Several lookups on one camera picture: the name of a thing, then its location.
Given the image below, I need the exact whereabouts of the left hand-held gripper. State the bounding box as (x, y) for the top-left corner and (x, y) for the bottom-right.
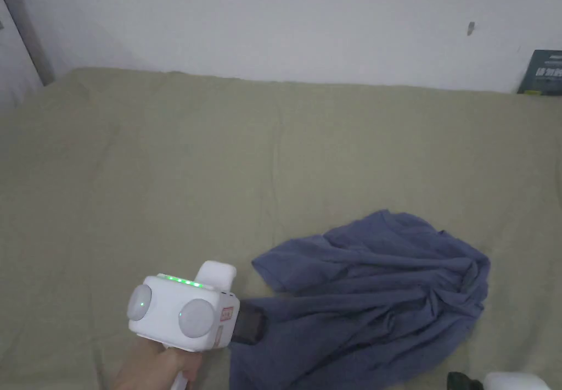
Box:
(126, 260), (267, 390)

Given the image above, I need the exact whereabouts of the dark blue shirt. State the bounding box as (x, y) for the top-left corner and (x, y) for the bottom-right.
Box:
(228, 208), (491, 390)

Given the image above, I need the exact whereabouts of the person's left hand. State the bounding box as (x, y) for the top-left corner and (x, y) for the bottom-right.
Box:
(107, 338), (201, 390)

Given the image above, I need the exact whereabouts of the dark green printed box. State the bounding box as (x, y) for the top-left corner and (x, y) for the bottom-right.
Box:
(516, 49), (562, 97)

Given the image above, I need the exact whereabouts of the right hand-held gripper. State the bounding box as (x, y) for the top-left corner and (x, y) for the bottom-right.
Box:
(447, 371), (550, 390)

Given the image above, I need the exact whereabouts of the bed with beige sheet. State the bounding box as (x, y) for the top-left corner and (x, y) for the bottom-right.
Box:
(0, 66), (562, 390)

